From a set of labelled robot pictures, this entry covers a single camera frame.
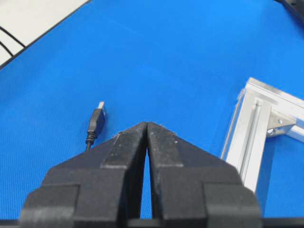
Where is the black USB cable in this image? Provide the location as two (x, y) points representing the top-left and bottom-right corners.
(85, 101), (107, 152)

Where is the black rail at right edge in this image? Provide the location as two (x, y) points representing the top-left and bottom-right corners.
(276, 0), (304, 37)

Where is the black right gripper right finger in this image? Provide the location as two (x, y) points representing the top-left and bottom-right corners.
(147, 122), (262, 228)

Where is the black cable on table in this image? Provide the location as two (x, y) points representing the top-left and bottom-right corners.
(0, 42), (13, 57)
(0, 26), (25, 48)

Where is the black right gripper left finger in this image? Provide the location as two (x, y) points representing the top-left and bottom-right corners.
(20, 122), (145, 228)

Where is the aluminium extrusion frame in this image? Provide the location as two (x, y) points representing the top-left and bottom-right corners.
(221, 77), (304, 191)

